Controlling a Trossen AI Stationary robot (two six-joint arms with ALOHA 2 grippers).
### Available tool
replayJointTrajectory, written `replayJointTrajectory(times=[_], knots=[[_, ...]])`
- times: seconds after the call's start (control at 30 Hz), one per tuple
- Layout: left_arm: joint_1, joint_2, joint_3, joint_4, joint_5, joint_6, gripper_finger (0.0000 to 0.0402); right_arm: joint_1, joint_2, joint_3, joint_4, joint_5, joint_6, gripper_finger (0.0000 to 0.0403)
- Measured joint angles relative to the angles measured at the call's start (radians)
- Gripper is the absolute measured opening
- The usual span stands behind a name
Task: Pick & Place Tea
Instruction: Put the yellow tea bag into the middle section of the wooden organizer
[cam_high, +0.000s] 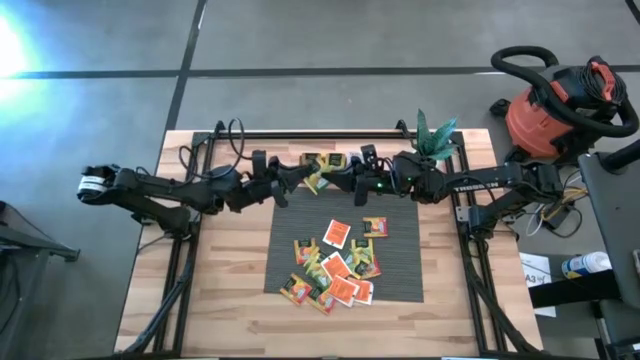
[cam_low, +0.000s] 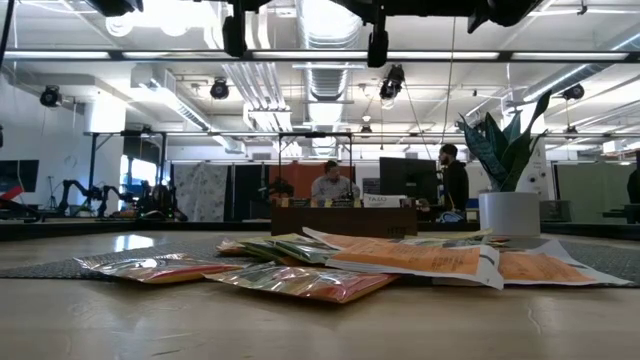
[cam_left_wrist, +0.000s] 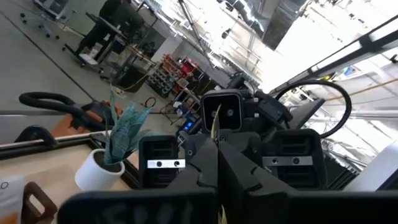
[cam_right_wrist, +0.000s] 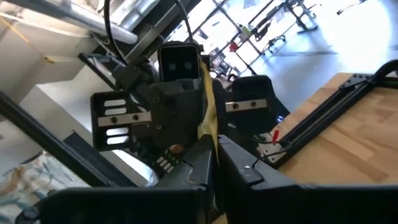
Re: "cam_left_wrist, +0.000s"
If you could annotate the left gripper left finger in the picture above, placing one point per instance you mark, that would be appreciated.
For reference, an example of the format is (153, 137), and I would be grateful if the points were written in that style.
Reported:
(140, 208)

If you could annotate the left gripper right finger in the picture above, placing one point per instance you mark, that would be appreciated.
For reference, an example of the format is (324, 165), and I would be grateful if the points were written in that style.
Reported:
(311, 208)

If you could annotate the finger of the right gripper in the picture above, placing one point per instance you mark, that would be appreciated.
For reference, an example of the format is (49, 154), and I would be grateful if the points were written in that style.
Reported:
(252, 149)
(191, 149)

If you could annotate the yellow tea packet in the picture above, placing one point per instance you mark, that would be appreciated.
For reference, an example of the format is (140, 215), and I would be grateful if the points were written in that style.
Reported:
(215, 127)

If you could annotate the white Tazo tea packet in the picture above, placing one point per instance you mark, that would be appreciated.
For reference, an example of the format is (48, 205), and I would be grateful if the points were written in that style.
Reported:
(12, 196)

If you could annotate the brown wooden tea organizer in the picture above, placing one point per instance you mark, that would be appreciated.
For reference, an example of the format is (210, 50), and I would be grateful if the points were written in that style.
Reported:
(29, 189)

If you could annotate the green plant in white pot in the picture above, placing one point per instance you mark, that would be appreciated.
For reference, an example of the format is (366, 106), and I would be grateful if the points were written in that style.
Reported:
(93, 177)

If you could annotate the colourful parts storage rack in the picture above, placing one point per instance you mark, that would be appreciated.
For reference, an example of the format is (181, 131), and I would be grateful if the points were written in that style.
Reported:
(164, 81)

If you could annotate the black floor bin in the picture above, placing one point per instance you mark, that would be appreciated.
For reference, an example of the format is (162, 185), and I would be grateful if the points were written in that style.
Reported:
(130, 79)

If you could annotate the orange black shop vacuum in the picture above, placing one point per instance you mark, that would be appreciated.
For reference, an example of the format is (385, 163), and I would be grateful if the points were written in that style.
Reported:
(46, 102)

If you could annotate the person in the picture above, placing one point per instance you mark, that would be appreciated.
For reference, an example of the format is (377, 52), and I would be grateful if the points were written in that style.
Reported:
(121, 15)

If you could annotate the office chair wheel base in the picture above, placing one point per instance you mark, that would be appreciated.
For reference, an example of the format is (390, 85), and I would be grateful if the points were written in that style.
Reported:
(40, 26)

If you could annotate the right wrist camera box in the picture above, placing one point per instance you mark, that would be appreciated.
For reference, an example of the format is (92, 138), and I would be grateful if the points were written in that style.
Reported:
(230, 112)

